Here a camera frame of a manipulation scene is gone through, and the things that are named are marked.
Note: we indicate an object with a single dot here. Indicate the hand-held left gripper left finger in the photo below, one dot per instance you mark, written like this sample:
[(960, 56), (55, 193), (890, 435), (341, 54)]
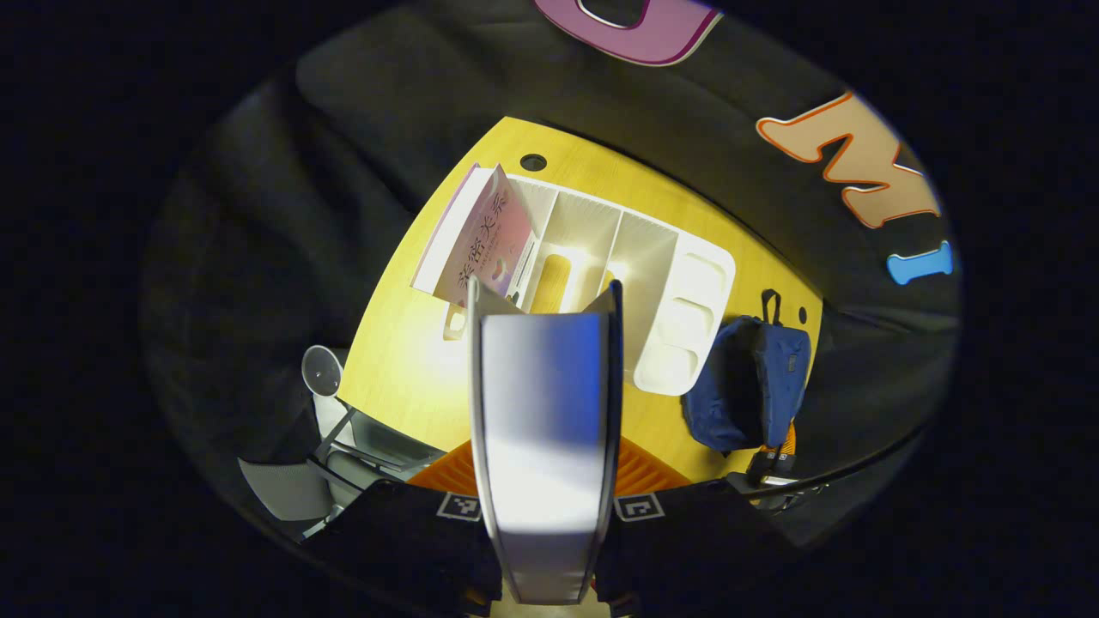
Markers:
[(403, 549)]

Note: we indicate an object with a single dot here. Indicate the blue schoolbag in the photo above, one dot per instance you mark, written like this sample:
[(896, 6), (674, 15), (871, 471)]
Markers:
[(755, 386)]

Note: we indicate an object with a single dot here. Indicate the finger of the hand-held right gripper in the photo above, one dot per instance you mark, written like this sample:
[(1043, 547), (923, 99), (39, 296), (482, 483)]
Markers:
[(787, 438)]

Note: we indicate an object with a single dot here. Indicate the grey office chair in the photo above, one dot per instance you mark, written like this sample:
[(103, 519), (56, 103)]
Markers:
[(361, 455)]

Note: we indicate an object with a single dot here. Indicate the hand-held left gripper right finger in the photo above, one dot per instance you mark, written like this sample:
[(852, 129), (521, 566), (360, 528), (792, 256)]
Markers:
[(687, 549)]

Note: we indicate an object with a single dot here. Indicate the pink book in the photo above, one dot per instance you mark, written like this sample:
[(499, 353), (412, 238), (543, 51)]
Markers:
[(481, 249)]

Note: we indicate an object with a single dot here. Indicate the white plastic bookshelf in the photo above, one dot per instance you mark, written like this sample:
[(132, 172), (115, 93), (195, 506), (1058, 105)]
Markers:
[(652, 283)]

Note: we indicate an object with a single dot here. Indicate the black and grey book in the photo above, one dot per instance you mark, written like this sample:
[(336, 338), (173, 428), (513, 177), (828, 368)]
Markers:
[(545, 429)]

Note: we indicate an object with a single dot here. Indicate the black backdrop cloth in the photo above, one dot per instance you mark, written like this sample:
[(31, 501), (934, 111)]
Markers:
[(343, 112)]

